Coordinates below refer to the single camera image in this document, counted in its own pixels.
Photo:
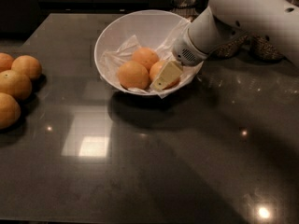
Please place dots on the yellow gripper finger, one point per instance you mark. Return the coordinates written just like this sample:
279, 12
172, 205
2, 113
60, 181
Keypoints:
170, 71

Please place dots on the table orange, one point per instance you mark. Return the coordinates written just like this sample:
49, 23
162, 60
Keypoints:
15, 84
28, 65
10, 110
6, 61

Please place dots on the top left table orange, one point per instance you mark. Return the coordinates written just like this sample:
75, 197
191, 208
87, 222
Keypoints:
6, 61

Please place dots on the left glass jar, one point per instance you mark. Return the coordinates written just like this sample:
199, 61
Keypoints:
185, 8

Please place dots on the middle grain glass jar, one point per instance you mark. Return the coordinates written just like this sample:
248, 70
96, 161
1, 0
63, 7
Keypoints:
230, 47

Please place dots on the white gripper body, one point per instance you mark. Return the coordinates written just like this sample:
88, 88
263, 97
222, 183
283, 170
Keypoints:
186, 50

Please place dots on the grain glass jar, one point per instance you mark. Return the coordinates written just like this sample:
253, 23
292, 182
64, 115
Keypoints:
263, 50
230, 47

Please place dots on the middle table orange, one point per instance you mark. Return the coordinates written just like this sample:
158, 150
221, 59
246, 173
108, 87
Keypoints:
15, 84

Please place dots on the right grain glass jar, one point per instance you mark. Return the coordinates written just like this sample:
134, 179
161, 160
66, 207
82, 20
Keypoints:
263, 50

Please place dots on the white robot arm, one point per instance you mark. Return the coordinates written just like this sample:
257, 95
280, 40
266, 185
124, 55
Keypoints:
224, 21

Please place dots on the white paper liner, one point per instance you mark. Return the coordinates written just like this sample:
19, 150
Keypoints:
121, 55

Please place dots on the upper right table orange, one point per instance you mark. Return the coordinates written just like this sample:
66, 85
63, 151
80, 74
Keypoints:
28, 65

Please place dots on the bottom table orange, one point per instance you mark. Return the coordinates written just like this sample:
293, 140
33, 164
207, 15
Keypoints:
10, 110

